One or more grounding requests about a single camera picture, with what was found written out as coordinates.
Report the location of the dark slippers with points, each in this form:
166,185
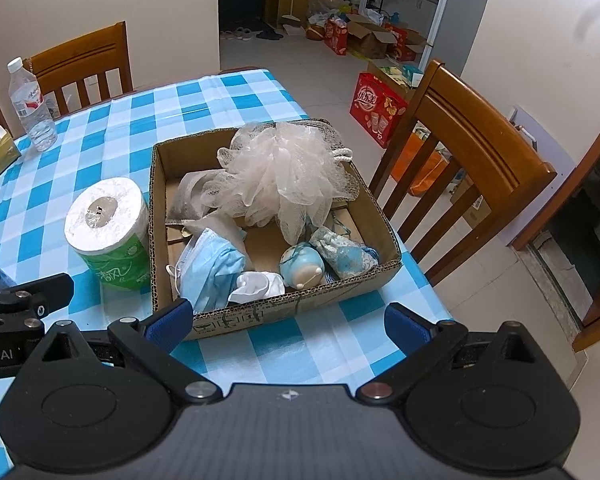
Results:
269,35

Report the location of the open cardboard carton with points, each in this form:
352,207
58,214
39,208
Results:
370,35

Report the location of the wooden chair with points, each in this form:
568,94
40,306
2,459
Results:
80,50
480,125

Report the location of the blue floral sachet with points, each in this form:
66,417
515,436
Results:
345,255

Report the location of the brown cardboard box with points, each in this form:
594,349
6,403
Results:
280,310

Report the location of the grey refrigerator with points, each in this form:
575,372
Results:
455,25

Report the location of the green wrapped toilet paper roll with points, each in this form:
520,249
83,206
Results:
115,260

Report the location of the beige mesh bath pouf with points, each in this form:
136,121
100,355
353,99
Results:
280,170

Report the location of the blue and white round toy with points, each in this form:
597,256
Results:
300,262

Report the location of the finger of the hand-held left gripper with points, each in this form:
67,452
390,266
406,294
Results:
30,297

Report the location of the clear plastic water bottle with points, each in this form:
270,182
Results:
32,110

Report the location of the blue white checkered tablecloth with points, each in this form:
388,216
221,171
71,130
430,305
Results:
280,355

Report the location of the orange bag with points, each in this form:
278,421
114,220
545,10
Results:
420,167

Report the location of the white knotted cloth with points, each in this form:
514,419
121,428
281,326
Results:
257,285

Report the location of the blue face mask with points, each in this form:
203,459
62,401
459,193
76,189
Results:
210,270

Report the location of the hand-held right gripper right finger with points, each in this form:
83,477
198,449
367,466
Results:
405,325

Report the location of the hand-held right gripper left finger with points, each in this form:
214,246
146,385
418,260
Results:
172,322

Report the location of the pale slippers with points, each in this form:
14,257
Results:
237,35

